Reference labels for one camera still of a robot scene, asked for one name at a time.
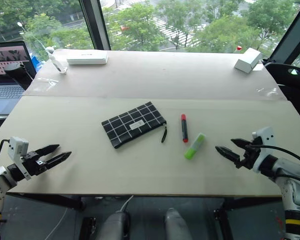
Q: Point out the red black marker pen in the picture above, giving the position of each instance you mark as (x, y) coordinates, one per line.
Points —
(184, 128)

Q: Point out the black white grid pencil case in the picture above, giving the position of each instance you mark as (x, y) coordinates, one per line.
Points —
(133, 124)

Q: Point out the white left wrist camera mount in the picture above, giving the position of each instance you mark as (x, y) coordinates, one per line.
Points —
(17, 153)

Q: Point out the small red knob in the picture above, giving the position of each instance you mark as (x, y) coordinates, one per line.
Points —
(239, 48)

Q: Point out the black table frame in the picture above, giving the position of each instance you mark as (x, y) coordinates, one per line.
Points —
(65, 201)

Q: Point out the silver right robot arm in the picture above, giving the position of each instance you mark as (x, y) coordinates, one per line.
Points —
(288, 185)

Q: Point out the small white cardboard box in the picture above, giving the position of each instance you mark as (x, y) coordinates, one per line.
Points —
(248, 60)

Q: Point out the flat white rectangular box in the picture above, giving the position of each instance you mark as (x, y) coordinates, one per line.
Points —
(87, 58)

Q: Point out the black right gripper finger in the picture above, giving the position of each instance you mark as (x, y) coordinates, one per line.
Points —
(241, 142)
(227, 154)

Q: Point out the grey robot leg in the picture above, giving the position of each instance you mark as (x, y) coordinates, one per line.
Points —
(177, 225)
(113, 226)

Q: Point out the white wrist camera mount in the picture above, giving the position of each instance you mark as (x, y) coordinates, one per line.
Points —
(17, 153)
(263, 147)

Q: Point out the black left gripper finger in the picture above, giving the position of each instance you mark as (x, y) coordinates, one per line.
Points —
(59, 158)
(49, 148)

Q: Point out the grey left robot leg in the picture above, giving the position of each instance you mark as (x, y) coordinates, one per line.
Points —
(113, 226)

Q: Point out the white desk lamp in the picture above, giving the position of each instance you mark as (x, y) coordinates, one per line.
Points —
(55, 61)

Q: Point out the green highlighter pen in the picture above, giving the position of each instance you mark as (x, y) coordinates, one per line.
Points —
(195, 146)

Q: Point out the laptop computer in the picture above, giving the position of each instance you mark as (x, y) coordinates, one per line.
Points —
(5, 77)

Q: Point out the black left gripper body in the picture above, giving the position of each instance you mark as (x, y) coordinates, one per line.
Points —
(33, 162)

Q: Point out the grey right robot leg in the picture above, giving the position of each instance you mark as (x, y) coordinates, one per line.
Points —
(177, 225)

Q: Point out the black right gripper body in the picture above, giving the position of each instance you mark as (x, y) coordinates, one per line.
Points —
(249, 155)

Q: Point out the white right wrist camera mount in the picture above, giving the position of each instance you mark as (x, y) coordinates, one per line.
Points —
(263, 147)

